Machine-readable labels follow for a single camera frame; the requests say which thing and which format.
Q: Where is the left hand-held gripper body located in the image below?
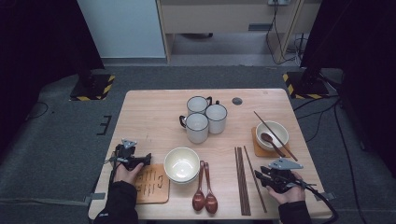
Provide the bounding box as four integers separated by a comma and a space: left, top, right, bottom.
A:
114, 138, 142, 172

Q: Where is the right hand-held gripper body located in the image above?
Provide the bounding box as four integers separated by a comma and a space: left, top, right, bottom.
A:
264, 158, 308, 194

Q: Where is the carved wooden coaster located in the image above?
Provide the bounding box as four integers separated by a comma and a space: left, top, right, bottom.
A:
250, 126, 292, 159
134, 163, 171, 205

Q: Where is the reddish brown wooden spoon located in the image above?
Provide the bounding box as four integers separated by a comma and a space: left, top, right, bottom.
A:
260, 132, 287, 159
191, 160, 206, 212
204, 161, 219, 215

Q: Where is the cream ceramic bowl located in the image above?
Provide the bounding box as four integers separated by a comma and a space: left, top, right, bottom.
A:
255, 120, 290, 152
169, 174, 200, 185
163, 147, 201, 182

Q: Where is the white mug black rim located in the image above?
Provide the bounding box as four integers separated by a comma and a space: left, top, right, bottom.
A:
186, 95, 214, 116
178, 112, 210, 145
205, 100, 228, 135

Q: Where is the person's right hand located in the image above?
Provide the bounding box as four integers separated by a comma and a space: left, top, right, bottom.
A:
266, 172, 307, 205

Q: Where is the person's left hand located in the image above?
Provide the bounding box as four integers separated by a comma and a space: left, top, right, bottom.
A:
112, 151, 145, 187

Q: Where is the black floor tape mark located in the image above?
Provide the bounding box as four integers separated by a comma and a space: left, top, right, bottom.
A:
96, 115, 113, 136

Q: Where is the black stand hazard striped base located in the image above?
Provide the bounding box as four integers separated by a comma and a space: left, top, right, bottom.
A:
69, 55, 116, 103
281, 46, 332, 101

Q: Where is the pale partition panel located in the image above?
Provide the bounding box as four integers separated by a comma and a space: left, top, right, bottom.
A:
77, 0, 166, 59

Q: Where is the black curtain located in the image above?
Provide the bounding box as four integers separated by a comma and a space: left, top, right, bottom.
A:
0, 0, 106, 157
300, 0, 396, 178

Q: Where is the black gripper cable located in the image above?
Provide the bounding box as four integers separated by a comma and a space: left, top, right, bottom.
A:
104, 144, 125, 190
297, 181, 340, 224

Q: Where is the long black floor cable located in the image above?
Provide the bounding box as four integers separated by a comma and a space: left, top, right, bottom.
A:
333, 102, 370, 224

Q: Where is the black hanging cable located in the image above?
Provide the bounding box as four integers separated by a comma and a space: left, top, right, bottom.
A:
265, 1, 297, 66
292, 32, 307, 68

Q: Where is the grey desk handle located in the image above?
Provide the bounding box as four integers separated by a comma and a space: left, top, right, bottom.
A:
247, 22, 274, 32

